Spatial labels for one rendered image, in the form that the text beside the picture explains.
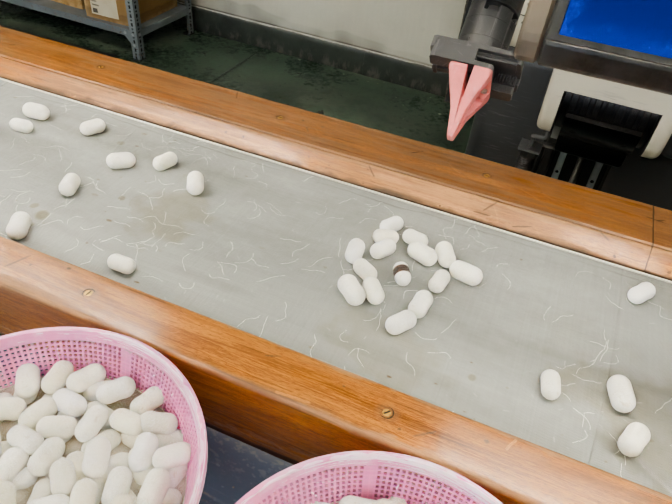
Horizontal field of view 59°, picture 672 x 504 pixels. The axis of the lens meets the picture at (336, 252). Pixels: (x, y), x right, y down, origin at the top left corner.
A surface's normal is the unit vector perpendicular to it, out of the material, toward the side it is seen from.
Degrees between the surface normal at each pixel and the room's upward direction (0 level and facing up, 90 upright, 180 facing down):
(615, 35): 58
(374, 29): 89
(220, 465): 0
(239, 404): 90
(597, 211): 0
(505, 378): 0
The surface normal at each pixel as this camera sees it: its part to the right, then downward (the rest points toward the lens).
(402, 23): -0.42, 0.56
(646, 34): -0.29, 0.09
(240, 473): 0.07, -0.75
